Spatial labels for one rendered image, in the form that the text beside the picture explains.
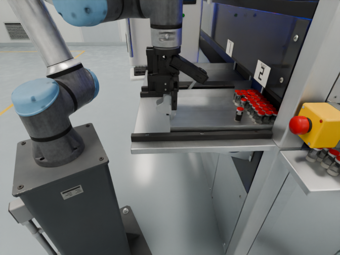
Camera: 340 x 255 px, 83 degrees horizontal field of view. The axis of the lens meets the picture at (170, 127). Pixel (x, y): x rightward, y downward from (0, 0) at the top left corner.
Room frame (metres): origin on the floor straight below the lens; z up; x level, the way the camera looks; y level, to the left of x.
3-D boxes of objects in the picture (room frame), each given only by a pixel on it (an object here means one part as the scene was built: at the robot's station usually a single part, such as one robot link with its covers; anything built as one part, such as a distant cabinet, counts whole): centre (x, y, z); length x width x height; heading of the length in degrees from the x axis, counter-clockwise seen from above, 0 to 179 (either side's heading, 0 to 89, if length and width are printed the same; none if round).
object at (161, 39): (0.50, 0.01, 1.14); 0.08 x 0.08 x 0.05
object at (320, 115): (0.34, -0.32, 1.00); 0.08 x 0.07 x 0.07; 92
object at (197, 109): (0.58, -0.17, 0.90); 0.34 x 0.26 x 0.04; 92
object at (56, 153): (0.49, 0.37, 0.84); 0.15 x 0.15 x 0.10
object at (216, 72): (0.92, -0.18, 0.90); 0.34 x 0.26 x 0.04; 92
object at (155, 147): (0.75, -0.12, 0.87); 0.70 x 0.48 x 0.02; 2
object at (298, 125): (0.34, -0.28, 0.99); 0.04 x 0.04 x 0.04; 2
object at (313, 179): (0.33, -0.37, 0.87); 0.14 x 0.13 x 0.02; 92
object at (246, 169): (1.45, -0.26, 0.73); 1.98 x 0.01 x 0.25; 2
